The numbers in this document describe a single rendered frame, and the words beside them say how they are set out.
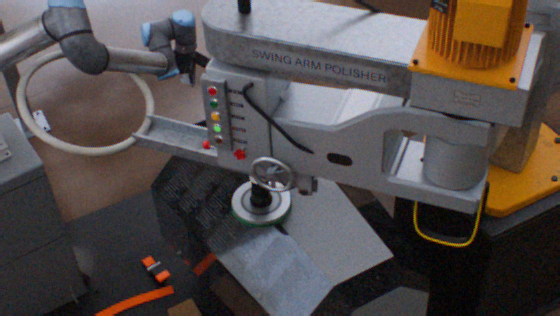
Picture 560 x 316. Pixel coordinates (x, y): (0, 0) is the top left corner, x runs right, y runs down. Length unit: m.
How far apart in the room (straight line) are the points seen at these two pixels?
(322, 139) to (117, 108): 2.51
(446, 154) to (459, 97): 0.25
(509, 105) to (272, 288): 1.16
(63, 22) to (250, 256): 1.06
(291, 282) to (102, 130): 2.13
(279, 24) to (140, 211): 2.03
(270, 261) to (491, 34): 1.31
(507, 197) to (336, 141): 0.92
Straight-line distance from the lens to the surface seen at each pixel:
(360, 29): 2.29
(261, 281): 2.93
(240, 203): 2.91
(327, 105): 2.49
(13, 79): 4.58
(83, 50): 2.70
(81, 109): 4.85
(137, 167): 4.40
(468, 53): 2.12
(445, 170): 2.41
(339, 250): 2.83
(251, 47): 2.30
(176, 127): 2.91
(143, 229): 4.06
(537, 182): 3.21
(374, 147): 2.41
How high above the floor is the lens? 3.02
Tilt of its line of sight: 44 degrees down
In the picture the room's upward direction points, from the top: 4 degrees counter-clockwise
